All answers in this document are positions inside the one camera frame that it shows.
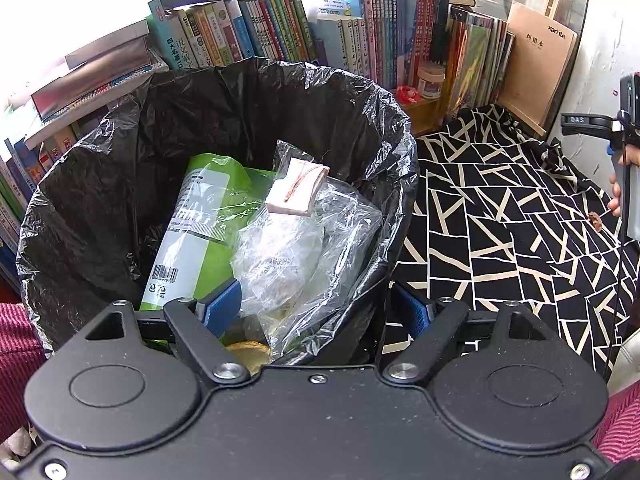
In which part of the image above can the green plastic packaging bag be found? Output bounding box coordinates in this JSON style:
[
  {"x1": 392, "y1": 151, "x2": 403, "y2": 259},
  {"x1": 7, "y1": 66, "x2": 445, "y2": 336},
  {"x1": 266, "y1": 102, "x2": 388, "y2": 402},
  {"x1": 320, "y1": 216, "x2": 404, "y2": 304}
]
[{"x1": 139, "y1": 152, "x2": 281, "y2": 313}]

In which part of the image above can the small white-lidded jar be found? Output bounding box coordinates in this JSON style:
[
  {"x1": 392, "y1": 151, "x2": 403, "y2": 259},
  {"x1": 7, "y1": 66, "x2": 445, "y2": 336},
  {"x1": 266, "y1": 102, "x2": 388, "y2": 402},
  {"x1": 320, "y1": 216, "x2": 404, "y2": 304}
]
[{"x1": 416, "y1": 62, "x2": 446, "y2": 100}]

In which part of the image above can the stack of flat spiral notebooks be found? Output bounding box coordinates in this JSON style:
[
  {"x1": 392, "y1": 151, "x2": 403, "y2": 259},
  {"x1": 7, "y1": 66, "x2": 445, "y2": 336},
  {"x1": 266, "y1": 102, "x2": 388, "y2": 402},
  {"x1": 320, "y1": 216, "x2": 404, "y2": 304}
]
[{"x1": 22, "y1": 35, "x2": 168, "y2": 151}]

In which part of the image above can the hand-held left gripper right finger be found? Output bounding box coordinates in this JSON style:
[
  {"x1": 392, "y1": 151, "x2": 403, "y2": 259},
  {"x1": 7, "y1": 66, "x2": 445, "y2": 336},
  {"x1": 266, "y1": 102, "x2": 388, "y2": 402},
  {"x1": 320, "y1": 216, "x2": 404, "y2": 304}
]
[{"x1": 382, "y1": 280, "x2": 546, "y2": 388}]

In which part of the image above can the row of thin picture books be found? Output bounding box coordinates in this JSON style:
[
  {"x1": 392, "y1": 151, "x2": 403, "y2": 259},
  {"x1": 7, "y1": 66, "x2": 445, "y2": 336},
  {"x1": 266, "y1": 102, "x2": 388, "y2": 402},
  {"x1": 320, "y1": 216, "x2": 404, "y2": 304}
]
[{"x1": 442, "y1": 5, "x2": 516, "y2": 118}]

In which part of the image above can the black lined trash bin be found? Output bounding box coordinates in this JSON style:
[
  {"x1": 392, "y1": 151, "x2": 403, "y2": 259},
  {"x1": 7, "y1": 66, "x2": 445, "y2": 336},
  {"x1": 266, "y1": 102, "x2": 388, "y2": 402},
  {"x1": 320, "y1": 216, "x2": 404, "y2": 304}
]
[{"x1": 15, "y1": 57, "x2": 421, "y2": 366}]

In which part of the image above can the person's left forearm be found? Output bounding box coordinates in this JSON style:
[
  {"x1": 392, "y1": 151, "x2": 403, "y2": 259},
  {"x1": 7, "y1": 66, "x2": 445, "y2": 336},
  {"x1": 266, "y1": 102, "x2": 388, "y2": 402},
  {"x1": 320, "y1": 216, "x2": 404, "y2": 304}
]
[{"x1": 0, "y1": 302, "x2": 48, "y2": 443}]

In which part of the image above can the pale bread slice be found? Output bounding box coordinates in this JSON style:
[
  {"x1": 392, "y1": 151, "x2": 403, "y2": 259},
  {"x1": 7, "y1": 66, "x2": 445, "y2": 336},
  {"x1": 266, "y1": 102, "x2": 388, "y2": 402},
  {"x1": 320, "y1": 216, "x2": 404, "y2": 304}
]
[{"x1": 225, "y1": 340, "x2": 271, "y2": 376}]

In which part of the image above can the wooden book stand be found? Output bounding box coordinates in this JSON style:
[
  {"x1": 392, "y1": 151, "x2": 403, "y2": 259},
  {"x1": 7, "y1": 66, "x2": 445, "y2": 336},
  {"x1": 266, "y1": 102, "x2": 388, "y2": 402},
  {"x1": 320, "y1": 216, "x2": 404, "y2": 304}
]
[{"x1": 497, "y1": 0, "x2": 561, "y2": 138}]

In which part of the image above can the row of upright books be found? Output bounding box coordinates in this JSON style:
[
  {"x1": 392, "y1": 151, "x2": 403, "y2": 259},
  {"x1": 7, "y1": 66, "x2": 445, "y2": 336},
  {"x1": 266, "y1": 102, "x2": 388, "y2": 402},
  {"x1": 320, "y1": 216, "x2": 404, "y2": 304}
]
[{"x1": 147, "y1": 0, "x2": 451, "y2": 93}]

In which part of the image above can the person's maroon clothing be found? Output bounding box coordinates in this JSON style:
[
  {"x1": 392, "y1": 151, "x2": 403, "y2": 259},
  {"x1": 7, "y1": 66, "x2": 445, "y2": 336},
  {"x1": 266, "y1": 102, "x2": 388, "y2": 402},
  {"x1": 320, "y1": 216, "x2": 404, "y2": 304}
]
[{"x1": 592, "y1": 390, "x2": 640, "y2": 463}]

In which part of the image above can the pink layered meat slice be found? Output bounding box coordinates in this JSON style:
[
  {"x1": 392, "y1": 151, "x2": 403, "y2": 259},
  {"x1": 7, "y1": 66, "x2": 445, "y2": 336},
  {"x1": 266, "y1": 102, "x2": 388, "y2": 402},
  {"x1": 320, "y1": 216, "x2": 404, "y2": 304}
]
[{"x1": 265, "y1": 157, "x2": 331, "y2": 217}]

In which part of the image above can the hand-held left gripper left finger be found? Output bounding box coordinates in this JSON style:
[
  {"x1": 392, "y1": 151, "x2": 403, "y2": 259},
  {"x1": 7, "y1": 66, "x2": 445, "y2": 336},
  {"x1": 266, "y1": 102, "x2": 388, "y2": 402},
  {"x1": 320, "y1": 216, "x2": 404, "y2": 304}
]
[{"x1": 85, "y1": 277, "x2": 251, "y2": 386}]

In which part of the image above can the person's right hand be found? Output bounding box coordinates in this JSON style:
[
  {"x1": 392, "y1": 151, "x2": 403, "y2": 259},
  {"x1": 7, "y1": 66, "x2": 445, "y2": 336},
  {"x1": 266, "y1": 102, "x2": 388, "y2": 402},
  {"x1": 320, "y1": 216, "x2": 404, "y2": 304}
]
[{"x1": 608, "y1": 146, "x2": 640, "y2": 217}]

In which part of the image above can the wooden desk shelf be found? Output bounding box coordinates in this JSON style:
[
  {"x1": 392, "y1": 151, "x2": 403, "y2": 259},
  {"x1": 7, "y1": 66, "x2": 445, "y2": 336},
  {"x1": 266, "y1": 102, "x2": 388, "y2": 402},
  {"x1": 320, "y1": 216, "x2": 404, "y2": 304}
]
[{"x1": 395, "y1": 92, "x2": 443, "y2": 136}]

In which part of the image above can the black and white patterned cloth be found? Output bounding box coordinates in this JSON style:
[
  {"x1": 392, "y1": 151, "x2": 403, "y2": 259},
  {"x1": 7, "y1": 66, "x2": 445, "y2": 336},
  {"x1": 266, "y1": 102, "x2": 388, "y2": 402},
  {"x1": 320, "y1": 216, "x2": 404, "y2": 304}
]
[{"x1": 372, "y1": 102, "x2": 640, "y2": 388}]

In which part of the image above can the clear plastic bag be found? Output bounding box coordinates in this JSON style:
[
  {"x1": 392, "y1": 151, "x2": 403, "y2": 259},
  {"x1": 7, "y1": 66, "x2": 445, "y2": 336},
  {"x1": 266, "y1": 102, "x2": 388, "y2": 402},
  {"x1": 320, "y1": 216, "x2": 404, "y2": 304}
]
[{"x1": 232, "y1": 140, "x2": 386, "y2": 356}]

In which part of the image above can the brown kraft notebook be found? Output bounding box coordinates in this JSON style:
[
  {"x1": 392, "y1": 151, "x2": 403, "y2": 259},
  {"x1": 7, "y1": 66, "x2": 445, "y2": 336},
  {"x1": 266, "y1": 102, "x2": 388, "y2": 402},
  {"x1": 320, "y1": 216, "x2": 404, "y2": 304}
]
[{"x1": 500, "y1": 1, "x2": 578, "y2": 128}]

